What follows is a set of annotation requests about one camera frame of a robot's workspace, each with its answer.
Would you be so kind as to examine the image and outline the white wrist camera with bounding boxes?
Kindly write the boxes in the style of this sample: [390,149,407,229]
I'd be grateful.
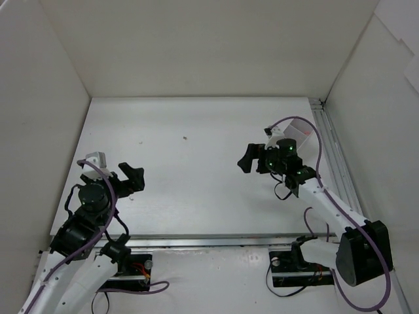
[264,126,285,150]
[81,152,111,180]

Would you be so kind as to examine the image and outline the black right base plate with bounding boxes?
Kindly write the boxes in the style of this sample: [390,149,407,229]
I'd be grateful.
[268,251,334,288]

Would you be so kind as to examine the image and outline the aluminium front rail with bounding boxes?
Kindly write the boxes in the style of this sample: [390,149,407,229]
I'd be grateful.
[50,232,338,249]

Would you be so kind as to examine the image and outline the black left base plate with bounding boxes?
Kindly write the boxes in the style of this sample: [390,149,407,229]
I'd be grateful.
[100,253,153,292]

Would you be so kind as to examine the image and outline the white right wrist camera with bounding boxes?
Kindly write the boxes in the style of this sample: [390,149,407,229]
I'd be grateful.
[264,126,285,150]

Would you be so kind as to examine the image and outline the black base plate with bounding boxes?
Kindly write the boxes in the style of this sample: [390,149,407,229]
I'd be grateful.
[100,253,153,292]
[268,251,334,288]

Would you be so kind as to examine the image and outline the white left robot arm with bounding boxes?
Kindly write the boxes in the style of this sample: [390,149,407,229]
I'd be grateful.
[20,158,145,313]

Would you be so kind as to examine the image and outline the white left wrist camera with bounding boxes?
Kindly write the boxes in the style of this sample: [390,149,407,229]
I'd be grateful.
[81,152,111,180]

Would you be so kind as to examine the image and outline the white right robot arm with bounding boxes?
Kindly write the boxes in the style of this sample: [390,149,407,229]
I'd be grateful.
[238,138,393,287]

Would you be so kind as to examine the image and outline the aluminium rail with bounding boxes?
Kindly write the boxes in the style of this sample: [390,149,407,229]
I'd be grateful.
[308,98,413,313]
[50,232,338,249]

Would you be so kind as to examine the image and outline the white divided container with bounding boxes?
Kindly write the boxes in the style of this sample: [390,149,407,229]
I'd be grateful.
[284,118,314,152]

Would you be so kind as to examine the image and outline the aluminium right side rail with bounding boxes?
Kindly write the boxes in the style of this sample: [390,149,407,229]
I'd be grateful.
[308,98,413,313]

